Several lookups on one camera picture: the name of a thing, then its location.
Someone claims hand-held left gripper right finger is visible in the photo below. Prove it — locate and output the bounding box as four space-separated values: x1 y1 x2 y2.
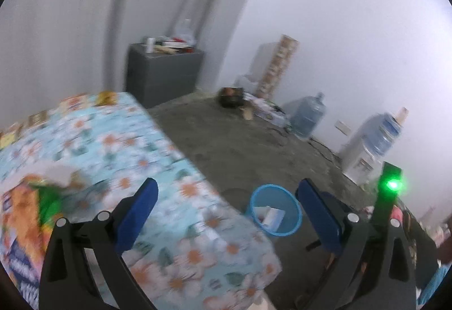
296 179 417 310

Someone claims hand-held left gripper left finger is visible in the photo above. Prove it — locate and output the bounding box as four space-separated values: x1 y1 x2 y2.
39 178 158 310

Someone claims blue plastic waste basket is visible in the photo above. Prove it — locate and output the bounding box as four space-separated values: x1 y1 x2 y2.
250 184 303 237

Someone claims green red snack bag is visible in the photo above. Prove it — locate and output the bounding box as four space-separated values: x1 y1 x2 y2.
37 183 66 229

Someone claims pink orange snack bag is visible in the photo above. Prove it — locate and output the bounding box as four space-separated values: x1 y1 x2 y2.
0 174 53 310

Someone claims white water dispenser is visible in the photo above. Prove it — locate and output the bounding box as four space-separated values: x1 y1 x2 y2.
341 141 380 187

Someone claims floral light blue tablecloth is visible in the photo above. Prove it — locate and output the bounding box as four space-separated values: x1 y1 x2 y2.
0 91 283 310

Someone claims blue jug on dispenser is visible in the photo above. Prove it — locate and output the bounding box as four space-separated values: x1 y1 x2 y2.
367 112 403 157

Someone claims blue water jug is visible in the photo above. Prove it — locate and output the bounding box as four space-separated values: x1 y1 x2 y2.
291 92 326 139

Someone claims white printed bag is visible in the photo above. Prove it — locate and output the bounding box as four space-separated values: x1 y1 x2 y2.
247 93 288 127

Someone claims crumpled gold wrapper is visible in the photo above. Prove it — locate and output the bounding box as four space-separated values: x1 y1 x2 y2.
97 91 117 106

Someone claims small gold green box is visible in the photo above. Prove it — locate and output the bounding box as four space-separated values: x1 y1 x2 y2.
25 112 48 127

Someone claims grey cabinet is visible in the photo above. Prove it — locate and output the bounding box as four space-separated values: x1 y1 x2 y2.
125 43 205 109

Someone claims dark square box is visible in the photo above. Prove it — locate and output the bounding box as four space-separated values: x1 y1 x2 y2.
219 86 245 109

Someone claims gold candy wrapper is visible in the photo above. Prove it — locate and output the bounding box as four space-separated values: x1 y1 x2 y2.
0 130 18 148

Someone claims clear plastic bag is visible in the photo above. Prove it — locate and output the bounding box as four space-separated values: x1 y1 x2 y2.
235 73 258 92

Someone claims cream flat box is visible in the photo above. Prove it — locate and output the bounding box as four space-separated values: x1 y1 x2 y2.
155 43 188 54

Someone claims white plastic bag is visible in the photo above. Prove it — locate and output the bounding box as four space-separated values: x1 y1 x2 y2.
175 19 196 46

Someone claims grey curtain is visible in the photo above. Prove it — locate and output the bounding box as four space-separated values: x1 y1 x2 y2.
0 0 274 120

